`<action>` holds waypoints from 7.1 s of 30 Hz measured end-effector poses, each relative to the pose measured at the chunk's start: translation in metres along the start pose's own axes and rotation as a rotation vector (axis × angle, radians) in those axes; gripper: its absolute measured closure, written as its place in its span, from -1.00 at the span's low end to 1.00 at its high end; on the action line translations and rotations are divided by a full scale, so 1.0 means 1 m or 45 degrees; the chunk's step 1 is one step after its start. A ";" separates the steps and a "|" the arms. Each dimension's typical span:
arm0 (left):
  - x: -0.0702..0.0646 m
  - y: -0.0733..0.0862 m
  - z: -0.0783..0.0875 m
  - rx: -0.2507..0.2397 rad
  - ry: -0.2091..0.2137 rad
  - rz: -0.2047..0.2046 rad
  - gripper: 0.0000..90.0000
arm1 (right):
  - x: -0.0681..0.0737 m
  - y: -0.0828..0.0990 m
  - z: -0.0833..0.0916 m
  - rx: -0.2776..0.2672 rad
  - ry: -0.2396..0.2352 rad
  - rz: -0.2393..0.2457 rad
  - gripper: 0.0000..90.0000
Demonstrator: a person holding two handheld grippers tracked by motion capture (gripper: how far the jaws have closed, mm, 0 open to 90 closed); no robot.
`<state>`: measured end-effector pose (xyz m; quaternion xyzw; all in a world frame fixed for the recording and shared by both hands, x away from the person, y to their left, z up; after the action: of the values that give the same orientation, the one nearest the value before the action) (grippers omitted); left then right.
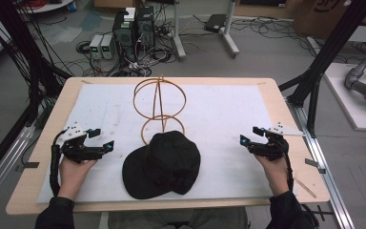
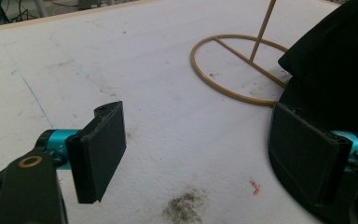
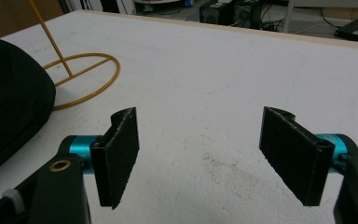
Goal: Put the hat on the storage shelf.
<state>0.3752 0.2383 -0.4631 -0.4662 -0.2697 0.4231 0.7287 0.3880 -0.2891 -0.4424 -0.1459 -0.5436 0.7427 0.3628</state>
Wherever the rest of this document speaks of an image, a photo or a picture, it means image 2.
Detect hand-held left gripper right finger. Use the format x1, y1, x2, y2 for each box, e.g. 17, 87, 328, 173
268, 102, 358, 207

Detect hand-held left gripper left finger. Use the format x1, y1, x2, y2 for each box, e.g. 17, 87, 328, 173
35, 100, 128, 204

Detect dark cables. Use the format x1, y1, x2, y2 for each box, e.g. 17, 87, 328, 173
0, 0, 76, 28

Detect gold wire stand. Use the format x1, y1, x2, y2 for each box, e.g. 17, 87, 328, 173
189, 0, 291, 107

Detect black cloth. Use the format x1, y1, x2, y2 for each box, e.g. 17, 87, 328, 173
268, 0, 358, 224

